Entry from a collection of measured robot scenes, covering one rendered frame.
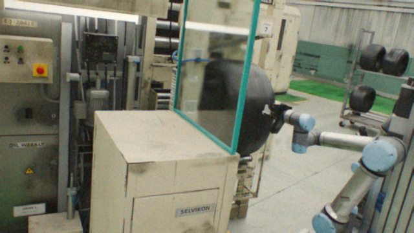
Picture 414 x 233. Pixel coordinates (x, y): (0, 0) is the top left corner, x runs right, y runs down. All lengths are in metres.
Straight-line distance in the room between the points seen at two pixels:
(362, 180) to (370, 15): 11.88
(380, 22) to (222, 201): 12.18
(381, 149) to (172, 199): 0.83
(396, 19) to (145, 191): 12.31
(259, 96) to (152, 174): 1.01
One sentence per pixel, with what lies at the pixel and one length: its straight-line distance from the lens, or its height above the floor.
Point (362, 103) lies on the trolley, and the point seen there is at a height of 0.56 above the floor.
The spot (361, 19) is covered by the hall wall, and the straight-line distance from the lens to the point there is 13.40.
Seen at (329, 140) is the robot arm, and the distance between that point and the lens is 1.77.
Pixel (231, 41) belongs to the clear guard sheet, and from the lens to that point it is 1.23.
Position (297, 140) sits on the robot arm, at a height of 1.21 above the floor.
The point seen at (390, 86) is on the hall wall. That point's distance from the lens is 12.94.
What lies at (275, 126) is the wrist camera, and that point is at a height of 1.22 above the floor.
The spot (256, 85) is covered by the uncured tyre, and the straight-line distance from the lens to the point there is 1.97.
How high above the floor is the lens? 1.70
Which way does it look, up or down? 15 degrees down
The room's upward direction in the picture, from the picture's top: 8 degrees clockwise
